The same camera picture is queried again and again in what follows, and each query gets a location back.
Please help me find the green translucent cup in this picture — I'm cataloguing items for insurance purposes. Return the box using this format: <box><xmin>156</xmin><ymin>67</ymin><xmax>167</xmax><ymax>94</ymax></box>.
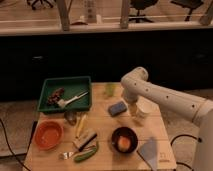
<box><xmin>105</xmin><ymin>83</ymin><xmax>115</xmax><ymax>97</ymax></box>

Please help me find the yellow banana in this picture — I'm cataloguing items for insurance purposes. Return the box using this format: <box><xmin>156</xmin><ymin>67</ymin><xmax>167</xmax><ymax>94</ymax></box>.
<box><xmin>75</xmin><ymin>114</ymin><xmax>87</xmax><ymax>138</ymax></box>

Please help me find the black cable right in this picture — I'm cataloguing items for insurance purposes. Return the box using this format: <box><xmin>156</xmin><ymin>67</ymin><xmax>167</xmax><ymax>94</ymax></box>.
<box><xmin>170</xmin><ymin>133</ymin><xmax>201</xmax><ymax>171</ymax></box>

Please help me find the black bowl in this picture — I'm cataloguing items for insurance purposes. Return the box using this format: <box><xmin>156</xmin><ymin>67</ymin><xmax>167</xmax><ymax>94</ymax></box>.
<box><xmin>111</xmin><ymin>127</ymin><xmax>138</xmax><ymax>154</ymax></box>

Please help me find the blue sponge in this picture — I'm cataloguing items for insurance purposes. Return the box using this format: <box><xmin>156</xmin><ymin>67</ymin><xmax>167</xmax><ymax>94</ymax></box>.
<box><xmin>108</xmin><ymin>101</ymin><xmax>127</xmax><ymax>117</ymax></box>

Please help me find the orange fruit in bowl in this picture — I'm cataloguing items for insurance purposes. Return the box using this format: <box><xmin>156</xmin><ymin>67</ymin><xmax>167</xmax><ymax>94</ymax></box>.
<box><xmin>117</xmin><ymin>136</ymin><xmax>131</xmax><ymax>152</ymax></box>

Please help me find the black office chair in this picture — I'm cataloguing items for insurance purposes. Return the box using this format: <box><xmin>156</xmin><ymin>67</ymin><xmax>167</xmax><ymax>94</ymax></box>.
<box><xmin>129</xmin><ymin>0</ymin><xmax>158</xmax><ymax>23</ymax></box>

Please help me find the black cable left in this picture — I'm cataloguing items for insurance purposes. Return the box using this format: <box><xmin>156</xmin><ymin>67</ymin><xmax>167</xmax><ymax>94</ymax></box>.
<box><xmin>0</xmin><ymin>118</ymin><xmax>32</xmax><ymax>171</ymax></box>

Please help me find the wooden post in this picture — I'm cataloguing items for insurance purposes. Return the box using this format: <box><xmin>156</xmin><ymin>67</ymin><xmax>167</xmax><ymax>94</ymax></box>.
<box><xmin>120</xmin><ymin>0</ymin><xmax>130</xmax><ymax>29</ymax></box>
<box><xmin>56</xmin><ymin>0</ymin><xmax>70</xmax><ymax>31</ymax></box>

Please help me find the grey blue cloth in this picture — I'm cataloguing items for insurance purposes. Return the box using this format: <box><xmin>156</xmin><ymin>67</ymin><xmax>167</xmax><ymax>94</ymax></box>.
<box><xmin>137</xmin><ymin>137</ymin><xmax>157</xmax><ymax>171</ymax></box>

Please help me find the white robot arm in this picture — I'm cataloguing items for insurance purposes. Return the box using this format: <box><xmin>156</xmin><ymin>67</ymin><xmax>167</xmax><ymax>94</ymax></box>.
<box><xmin>121</xmin><ymin>67</ymin><xmax>213</xmax><ymax>171</ymax></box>

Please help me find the green plastic tray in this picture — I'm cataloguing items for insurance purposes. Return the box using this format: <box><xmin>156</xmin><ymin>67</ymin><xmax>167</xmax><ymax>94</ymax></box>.
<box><xmin>37</xmin><ymin>76</ymin><xmax>92</xmax><ymax>114</ymax></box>

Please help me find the wooden post middle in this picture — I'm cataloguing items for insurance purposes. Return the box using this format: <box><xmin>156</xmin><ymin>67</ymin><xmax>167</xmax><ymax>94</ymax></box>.
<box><xmin>120</xmin><ymin>0</ymin><xmax>130</xmax><ymax>29</ymax></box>

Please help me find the black cable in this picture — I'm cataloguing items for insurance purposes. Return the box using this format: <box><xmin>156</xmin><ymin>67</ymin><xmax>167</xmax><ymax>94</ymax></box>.
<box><xmin>0</xmin><ymin>118</ymin><xmax>32</xmax><ymax>171</ymax></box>
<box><xmin>170</xmin><ymin>133</ymin><xmax>201</xmax><ymax>171</ymax></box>

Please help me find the silver fork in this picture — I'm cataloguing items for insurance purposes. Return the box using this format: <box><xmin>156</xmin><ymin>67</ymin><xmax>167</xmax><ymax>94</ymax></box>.
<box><xmin>57</xmin><ymin>149</ymin><xmax>88</xmax><ymax>160</ymax></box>

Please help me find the white spatula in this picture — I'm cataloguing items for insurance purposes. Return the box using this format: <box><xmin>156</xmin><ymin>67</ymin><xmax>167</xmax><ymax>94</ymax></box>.
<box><xmin>57</xmin><ymin>92</ymin><xmax>87</xmax><ymax>108</ymax></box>

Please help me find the wooden post left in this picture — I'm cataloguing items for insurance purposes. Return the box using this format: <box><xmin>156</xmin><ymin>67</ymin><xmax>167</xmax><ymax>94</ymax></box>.
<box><xmin>56</xmin><ymin>0</ymin><xmax>70</xmax><ymax>31</ymax></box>

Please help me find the white paper cup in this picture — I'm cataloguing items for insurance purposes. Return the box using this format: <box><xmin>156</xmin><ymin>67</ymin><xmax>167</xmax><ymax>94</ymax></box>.
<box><xmin>136</xmin><ymin>103</ymin><xmax>152</xmax><ymax>125</ymax></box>

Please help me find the brown grape bunch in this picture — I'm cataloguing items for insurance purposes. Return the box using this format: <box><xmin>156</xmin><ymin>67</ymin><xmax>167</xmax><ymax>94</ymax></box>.
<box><xmin>47</xmin><ymin>88</ymin><xmax>64</xmax><ymax>105</ymax></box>

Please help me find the orange plastic bowl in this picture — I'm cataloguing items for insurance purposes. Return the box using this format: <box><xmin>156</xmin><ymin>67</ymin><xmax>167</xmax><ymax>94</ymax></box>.
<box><xmin>34</xmin><ymin>121</ymin><xmax>63</xmax><ymax>150</ymax></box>

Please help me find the silver metal cup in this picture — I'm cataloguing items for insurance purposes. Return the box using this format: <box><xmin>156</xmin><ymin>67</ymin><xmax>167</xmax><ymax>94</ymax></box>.
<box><xmin>64</xmin><ymin>111</ymin><xmax>77</xmax><ymax>126</ymax></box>

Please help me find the green cucumber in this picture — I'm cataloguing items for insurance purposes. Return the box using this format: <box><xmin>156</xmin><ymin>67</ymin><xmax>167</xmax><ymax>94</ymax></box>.
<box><xmin>73</xmin><ymin>141</ymin><xmax>99</xmax><ymax>163</ymax></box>

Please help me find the black handled brush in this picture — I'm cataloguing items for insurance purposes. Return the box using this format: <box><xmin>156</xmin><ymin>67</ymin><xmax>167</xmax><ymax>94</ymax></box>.
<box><xmin>73</xmin><ymin>129</ymin><xmax>97</xmax><ymax>151</ymax></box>

